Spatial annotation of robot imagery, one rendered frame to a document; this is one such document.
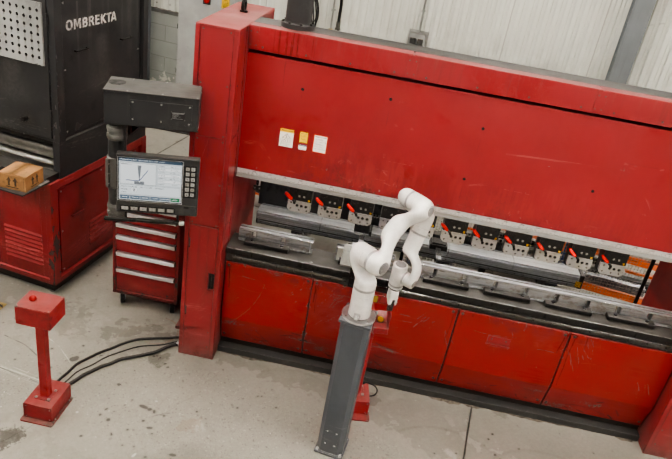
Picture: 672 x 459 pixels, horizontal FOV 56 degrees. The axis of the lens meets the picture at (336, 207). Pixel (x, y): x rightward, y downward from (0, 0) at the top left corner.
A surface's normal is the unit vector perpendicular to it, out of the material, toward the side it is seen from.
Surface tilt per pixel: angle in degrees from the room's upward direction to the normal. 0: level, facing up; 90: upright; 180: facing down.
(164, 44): 90
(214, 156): 90
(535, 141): 90
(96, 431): 0
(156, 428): 0
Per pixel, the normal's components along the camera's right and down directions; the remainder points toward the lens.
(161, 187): 0.13, 0.46
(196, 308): -0.14, 0.42
